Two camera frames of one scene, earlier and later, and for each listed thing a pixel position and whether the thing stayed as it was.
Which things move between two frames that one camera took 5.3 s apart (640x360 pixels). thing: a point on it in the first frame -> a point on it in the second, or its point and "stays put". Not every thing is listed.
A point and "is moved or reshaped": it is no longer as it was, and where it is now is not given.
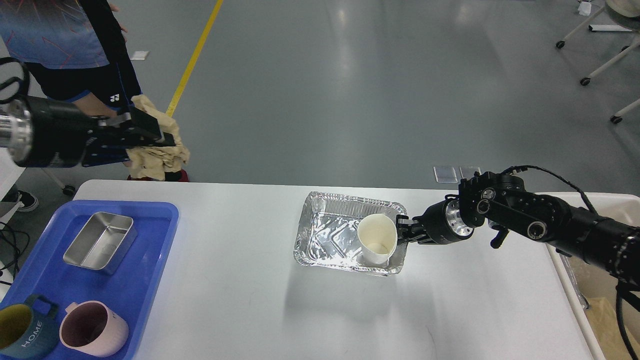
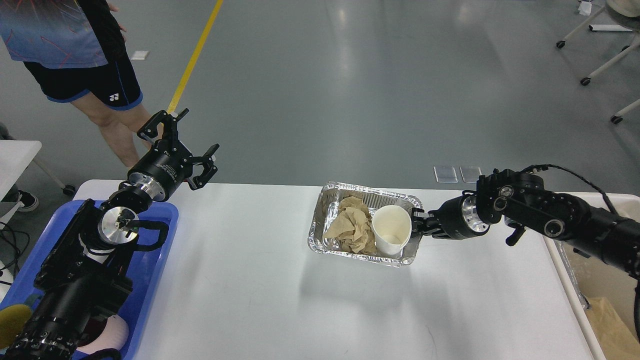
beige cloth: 153,163 is moved or reshaped
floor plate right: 468,172 stays put
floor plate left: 445,175 stays put
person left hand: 115,8 stays put
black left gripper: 43,133 -> 166,164
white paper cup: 378,237 stays put
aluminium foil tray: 327,236 -> 333,193
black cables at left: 16,259 stays put
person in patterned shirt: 75,50 stays put
